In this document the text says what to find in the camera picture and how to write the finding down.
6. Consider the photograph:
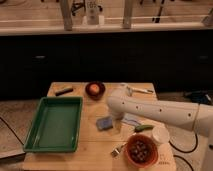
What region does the blue sponge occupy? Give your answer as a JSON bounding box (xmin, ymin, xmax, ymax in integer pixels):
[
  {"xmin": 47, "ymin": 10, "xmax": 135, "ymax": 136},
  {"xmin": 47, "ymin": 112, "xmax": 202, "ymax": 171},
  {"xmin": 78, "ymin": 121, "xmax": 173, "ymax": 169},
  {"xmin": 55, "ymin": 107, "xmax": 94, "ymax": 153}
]
[{"xmin": 96, "ymin": 116, "xmax": 113, "ymax": 131}]

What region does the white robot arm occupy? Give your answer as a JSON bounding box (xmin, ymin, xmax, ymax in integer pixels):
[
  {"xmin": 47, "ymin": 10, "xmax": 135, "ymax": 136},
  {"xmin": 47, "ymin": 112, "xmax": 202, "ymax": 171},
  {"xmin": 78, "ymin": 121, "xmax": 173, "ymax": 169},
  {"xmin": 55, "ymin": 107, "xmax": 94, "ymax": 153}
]
[{"xmin": 107, "ymin": 87, "xmax": 213, "ymax": 171}]

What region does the green plastic tray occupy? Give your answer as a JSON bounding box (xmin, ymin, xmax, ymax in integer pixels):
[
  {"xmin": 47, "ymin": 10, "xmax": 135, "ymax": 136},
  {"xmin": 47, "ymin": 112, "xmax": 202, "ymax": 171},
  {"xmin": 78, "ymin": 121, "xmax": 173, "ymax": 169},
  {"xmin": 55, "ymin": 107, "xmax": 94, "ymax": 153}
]
[{"xmin": 23, "ymin": 97, "xmax": 83, "ymax": 153}]

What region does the dark red bowl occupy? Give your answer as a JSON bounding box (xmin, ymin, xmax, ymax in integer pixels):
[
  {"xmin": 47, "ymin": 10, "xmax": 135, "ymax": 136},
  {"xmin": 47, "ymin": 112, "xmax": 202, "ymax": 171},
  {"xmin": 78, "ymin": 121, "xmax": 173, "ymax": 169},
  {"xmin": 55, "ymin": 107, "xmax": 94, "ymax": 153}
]
[{"xmin": 85, "ymin": 82, "xmax": 105, "ymax": 100}]

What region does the orange fruit in bowl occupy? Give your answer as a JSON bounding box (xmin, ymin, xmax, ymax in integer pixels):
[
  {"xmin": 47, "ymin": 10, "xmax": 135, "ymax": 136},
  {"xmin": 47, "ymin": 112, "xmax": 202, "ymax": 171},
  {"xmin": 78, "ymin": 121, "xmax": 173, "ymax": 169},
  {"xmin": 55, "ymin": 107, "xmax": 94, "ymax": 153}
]
[{"xmin": 90, "ymin": 84, "xmax": 100, "ymax": 93}]

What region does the grey blue cloth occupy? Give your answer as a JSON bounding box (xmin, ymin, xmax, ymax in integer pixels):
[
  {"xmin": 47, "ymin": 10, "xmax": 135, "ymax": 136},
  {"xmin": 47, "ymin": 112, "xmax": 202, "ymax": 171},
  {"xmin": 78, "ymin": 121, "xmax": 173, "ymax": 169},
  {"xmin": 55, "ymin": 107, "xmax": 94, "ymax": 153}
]
[{"xmin": 122, "ymin": 114, "xmax": 140, "ymax": 126}]

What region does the green pepper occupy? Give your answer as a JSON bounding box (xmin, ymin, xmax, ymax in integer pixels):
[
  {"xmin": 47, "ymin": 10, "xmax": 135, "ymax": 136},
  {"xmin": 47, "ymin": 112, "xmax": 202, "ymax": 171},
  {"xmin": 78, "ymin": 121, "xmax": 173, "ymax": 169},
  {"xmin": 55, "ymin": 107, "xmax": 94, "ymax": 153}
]
[{"xmin": 134, "ymin": 125, "xmax": 154, "ymax": 133}]

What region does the metal fork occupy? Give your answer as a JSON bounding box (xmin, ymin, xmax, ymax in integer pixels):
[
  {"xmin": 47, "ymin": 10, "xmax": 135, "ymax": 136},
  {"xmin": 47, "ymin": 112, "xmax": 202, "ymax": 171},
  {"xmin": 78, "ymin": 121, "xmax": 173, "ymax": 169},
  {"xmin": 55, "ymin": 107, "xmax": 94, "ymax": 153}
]
[{"xmin": 110, "ymin": 143, "xmax": 126, "ymax": 158}]

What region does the white round lid container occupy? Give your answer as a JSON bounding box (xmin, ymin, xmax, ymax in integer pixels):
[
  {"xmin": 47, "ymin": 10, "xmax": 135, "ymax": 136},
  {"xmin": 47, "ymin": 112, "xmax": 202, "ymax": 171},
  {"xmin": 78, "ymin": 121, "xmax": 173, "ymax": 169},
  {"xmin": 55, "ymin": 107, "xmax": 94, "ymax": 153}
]
[{"xmin": 151, "ymin": 126, "xmax": 170, "ymax": 145}]

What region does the orange bowl with beads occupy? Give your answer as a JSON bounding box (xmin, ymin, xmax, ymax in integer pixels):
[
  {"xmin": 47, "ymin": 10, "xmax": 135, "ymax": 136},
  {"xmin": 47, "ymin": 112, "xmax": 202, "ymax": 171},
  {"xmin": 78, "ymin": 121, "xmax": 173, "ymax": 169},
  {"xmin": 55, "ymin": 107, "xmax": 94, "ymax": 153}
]
[{"xmin": 124, "ymin": 134, "xmax": 158, "ymax": 168}]

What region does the white device on shelf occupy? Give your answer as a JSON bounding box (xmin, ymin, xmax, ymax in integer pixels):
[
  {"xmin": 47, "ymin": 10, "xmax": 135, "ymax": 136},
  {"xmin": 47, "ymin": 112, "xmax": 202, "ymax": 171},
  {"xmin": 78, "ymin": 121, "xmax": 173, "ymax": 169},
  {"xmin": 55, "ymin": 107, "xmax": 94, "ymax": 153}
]
[{"xmin": 85, "ymin": 0, "xmax": 99, "ymax": 25}]

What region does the right wooden post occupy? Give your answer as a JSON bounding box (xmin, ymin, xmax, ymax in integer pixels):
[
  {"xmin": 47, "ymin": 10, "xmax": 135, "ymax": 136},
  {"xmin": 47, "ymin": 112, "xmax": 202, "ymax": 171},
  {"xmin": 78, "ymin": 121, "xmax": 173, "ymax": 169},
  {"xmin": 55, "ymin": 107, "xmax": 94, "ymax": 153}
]
[{"xmin": 122, "ymin": 0, "xmax": 133, "ymax": 29}]

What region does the wooden post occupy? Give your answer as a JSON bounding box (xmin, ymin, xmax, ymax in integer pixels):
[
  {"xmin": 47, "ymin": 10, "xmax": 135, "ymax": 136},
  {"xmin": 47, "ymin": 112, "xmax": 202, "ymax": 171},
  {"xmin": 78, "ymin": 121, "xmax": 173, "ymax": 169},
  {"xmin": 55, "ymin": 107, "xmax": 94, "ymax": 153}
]
[
  {"xmin": 59, "ymin": 0, "xmax": 73, "ymax": 31},
  {"xmin": 122, "ymin": 0, "xmax": 133, "ymax": 29}
]

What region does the left wooden post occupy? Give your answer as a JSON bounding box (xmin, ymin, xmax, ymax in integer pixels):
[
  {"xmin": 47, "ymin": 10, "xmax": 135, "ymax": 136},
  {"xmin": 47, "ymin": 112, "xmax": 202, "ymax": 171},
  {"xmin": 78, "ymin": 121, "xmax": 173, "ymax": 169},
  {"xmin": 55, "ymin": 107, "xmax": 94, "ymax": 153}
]
[{"xmin": 59, "ymin": 0, "xmax": 73, "ymax": 31}]

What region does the black cable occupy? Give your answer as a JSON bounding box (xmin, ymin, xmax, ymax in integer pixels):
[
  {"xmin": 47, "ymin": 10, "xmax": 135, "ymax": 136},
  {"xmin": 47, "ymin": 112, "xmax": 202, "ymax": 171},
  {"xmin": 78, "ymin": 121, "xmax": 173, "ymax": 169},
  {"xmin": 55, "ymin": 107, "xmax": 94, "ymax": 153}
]
[
  {"xmin": 0, "ymin": 116, "xmax": 25, "ymax": 146},
  {"xmin": 169, "ymin": 132, "xmax": 199, "ymax": 171}
]

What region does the black cable at left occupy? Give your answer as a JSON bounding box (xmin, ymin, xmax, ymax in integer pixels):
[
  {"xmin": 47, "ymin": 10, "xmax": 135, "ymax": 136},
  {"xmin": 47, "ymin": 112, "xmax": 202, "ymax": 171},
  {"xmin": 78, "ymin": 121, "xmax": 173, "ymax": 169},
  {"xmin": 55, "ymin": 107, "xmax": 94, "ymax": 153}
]
[{"xmin": 0, "ymin": 116, "xmax": 25, "ymax": 146}]

